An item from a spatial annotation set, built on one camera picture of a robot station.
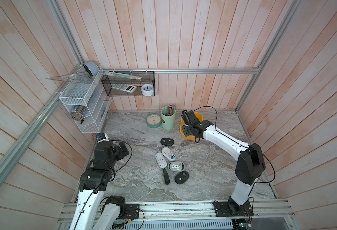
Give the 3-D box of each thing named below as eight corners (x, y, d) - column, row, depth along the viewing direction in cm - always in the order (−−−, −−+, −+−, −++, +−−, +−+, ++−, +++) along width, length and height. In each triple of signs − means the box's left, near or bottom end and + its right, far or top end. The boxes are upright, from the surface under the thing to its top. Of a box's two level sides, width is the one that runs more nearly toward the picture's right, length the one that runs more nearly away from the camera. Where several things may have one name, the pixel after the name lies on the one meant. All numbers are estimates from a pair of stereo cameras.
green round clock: (146, 128, 112) (145, 125, 109) (147, 116, 119) (147, 113, 117) (161, 128, 112) (161, 125, 109) (161, 116, 119) (161, 113, 117)
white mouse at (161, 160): (161, 169, 89) (161, 168, 87) (154, 155, 95) (154, 154, 94) (168, 166, 91) (168, 165, 89) (160, 152, 97) (160, 151, 95)
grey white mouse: (168, 172, 88) (168, 170, 85) (168, 163, 92) (168, 161, 89) (184, 172, 88) (184, 170, 85) (183, 163, 92) (184, 161, 89)
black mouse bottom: (178, 186, 83) (178, 185, 81) (172, 178, 86) (173, 176, 84) (190, 178, 86) (191, 176, 84) (184, 170, 89) (185, 168, 87)
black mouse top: (160, 145, 101) (160, 143, 98) (160, 139, 104) (160, 137, 102) (173, 145, 101) (174, 143, 98) (173, 139, 104) (173, 137, 102)
